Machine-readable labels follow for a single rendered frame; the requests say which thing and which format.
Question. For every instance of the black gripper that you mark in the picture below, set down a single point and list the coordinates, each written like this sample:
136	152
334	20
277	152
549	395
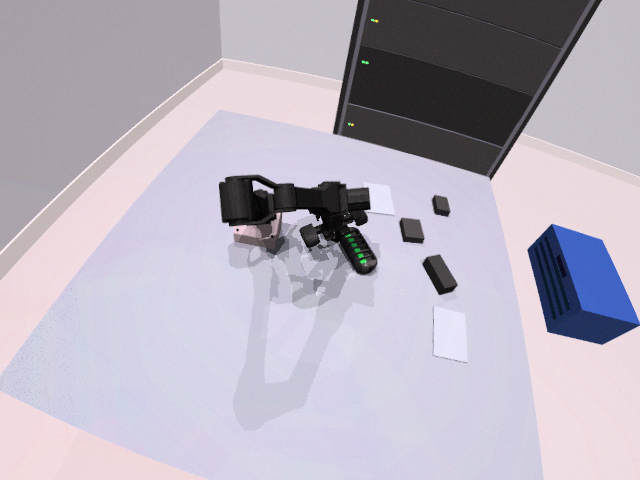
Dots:
337	224

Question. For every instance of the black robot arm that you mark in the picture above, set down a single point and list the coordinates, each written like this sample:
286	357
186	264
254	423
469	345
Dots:
241	206

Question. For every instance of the dark grey controller unit with green rocker switches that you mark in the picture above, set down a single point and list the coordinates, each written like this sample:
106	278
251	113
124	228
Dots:
359	252

